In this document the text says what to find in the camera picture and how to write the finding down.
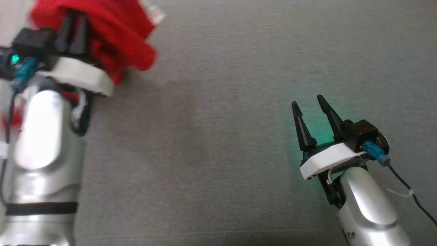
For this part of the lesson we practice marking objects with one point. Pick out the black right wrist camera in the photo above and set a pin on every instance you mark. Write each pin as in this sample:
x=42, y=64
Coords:
x=363, y=133

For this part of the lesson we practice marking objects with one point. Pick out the red shorts white waistband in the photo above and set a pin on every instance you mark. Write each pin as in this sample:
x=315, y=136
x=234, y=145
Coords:
x=116, y=30

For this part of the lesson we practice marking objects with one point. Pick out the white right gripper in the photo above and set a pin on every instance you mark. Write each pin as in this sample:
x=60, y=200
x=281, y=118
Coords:
x=329, y=159

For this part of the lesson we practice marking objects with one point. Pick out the grey fabric sofa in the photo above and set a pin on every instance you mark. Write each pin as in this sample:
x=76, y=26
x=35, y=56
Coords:
x=218, y=102

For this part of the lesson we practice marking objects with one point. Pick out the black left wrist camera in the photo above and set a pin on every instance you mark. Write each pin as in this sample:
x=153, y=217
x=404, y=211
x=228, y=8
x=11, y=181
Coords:
x=32, y=42

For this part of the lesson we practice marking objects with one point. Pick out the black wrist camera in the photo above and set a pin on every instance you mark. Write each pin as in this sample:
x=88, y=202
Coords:
x=363, y=133
x=32, y=42

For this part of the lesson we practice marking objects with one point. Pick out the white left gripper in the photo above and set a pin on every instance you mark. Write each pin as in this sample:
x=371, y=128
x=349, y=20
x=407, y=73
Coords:
x=78, y=73

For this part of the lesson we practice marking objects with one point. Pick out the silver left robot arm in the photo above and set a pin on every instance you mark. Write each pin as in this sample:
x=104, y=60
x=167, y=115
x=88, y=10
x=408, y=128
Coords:
x=41, y=136

